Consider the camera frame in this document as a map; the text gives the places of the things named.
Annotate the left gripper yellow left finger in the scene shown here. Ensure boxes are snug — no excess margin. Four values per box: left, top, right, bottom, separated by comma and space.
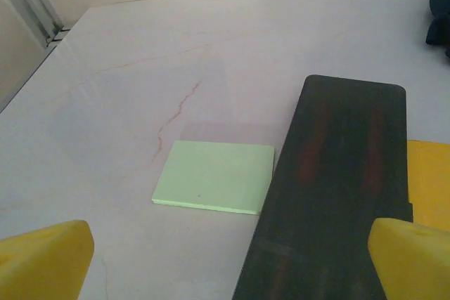
0, 219, 95, 300

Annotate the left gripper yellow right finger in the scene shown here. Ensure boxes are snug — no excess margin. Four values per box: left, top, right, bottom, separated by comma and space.
367, 217, 450, 300

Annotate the yellow picture book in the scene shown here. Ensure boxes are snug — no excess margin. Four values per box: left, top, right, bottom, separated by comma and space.
406, 140, 450, 235

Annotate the dark pencil case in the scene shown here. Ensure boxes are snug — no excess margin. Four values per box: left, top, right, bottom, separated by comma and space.
231, 74, 415, 300

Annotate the light green sticky note pad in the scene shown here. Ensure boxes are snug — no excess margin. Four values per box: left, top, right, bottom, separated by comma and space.
150, 140, 276, 216

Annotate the navy blue student backpack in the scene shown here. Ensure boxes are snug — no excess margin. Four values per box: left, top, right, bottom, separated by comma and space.
424, 0, 450, 66

